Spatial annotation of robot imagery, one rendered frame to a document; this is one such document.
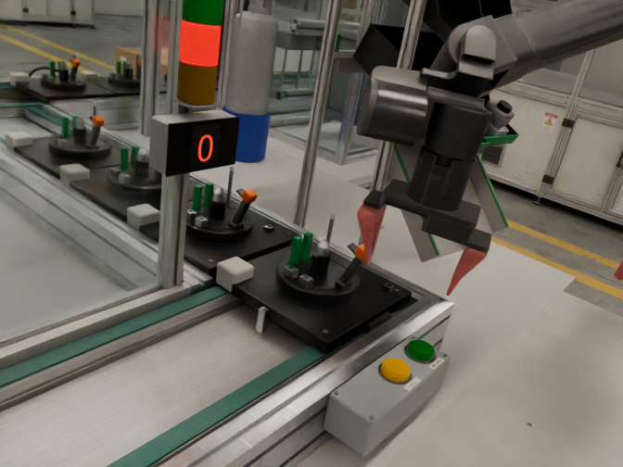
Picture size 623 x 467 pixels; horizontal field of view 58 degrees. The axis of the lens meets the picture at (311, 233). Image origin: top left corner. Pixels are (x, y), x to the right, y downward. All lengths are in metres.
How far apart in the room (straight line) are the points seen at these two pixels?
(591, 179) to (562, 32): 4.27
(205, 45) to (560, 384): 0.81
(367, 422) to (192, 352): 0.28
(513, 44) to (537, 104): 4.36
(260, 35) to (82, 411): 1.26
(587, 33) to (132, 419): 0.68
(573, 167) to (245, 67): 3.60
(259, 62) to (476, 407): 1.19
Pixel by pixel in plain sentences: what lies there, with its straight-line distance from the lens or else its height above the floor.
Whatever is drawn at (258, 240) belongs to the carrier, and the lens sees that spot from 1.07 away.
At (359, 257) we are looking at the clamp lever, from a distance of 0.87.
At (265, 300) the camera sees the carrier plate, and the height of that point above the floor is 0.97.
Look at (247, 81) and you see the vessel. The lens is 1.77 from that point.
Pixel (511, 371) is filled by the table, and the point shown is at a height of 0.86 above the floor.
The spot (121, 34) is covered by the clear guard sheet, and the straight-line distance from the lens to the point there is 0.75.
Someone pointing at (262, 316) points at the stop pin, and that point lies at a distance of 0.87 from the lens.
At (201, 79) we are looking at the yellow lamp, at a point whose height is 1.29.
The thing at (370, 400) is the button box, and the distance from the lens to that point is 0.76.
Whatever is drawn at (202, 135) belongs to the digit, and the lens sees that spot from 0.78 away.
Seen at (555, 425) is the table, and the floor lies 0.86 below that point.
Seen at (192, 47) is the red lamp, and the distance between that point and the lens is 0.76.
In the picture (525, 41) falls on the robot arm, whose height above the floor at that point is 1.41.
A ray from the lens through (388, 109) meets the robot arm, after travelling 0.56.
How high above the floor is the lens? 1.44
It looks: 25 degrees down
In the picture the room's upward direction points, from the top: 10 degrees clockwise
